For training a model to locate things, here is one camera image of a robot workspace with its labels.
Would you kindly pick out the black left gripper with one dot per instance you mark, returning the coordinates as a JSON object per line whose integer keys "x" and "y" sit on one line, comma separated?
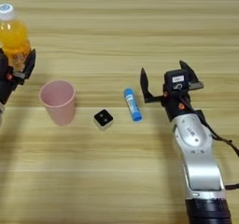
{"x": 4, "y": 89}

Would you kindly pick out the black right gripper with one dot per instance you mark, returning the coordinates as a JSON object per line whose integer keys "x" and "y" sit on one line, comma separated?
{"x": 177, "y": 109}

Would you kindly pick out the orange juice bottle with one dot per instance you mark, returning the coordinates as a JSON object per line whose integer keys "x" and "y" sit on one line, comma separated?
{"x": 14, "y": 38}

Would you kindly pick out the small black white cube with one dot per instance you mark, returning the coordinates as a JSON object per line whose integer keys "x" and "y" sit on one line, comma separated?
{"x": 103, "y": 118}

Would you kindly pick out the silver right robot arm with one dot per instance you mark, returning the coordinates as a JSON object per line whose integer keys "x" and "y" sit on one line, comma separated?
{"x": 199, "y": 159}

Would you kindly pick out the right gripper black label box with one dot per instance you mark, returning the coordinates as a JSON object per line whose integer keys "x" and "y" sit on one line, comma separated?
{"x": 170, "y": 84}

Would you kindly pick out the blue glue stick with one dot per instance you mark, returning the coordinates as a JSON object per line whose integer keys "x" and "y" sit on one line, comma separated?
{"x": 133, "y": 105}

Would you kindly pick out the pink plastic cup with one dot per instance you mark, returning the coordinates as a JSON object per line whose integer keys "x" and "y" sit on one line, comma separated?
{"x": 59, "y": 109}

